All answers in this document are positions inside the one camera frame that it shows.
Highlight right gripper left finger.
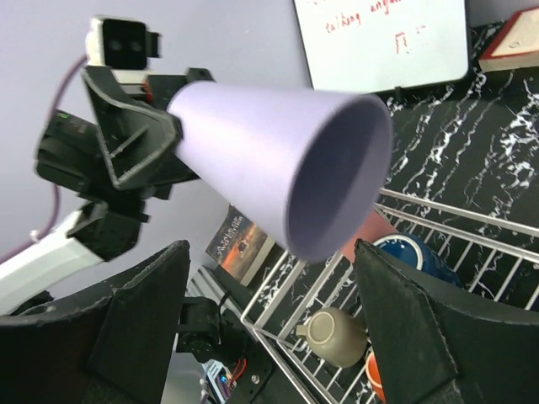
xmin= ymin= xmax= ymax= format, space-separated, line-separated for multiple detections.
xmin=1 ymin=241 xmax=190 ymax=403

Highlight orange ceramic mug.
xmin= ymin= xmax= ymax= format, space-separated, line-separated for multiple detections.
xmin=366 ymin=350 xmax=386 ymax=403

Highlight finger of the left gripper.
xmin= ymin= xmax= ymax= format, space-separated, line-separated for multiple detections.
xmin=81 ymin=66 xmax=182 ymax=190

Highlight beige ceramic mug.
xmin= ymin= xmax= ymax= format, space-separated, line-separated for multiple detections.
xmin=296 ymin=307 xmax=367 ymax=369

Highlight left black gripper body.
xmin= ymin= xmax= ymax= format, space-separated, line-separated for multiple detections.
xmin=82 ymin=66 xmax=213 ymax=204

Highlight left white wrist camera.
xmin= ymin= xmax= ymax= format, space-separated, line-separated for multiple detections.
xmin=85 ymin=15 xmax=161 ymax=71

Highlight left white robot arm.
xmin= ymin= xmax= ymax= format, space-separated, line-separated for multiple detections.
xmin=1 ymin=66 xmax=211 ymax=315

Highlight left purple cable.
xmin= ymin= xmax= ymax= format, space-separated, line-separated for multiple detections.
xmin=0 ymin=56 xmax=88 ymax=264

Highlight whiteboard with red writing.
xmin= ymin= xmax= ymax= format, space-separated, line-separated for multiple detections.
xmin=294 ymin=0 xmax=470 ymax=93

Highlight pink plastic cup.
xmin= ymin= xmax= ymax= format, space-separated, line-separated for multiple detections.
xmin=342 ymin=210 xmax=398 ymax=263

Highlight white wire dish rack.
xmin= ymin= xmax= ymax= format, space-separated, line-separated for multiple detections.
xmin=231 ymin=183 xmax=538 ymax=403

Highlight Tale of Two Cities book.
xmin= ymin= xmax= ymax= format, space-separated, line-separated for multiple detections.
xmin=205 ymin=205 xmax=284 ymax=290

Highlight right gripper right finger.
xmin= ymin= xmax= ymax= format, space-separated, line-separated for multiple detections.
xmin=355 ymin=241 xmax=538 ymax=403

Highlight lavender plastic cup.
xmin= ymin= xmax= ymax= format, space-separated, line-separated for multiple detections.
xmin=168 ymin=81 xmax=393 ymax=262

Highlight blue ceramic mug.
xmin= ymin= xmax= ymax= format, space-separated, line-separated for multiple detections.
xmin=373 ymin=233 xmax=462 ymax=288

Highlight red book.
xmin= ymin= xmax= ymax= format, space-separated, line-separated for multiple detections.
xmin=478 ymin=7 xmax=539 ymax=72

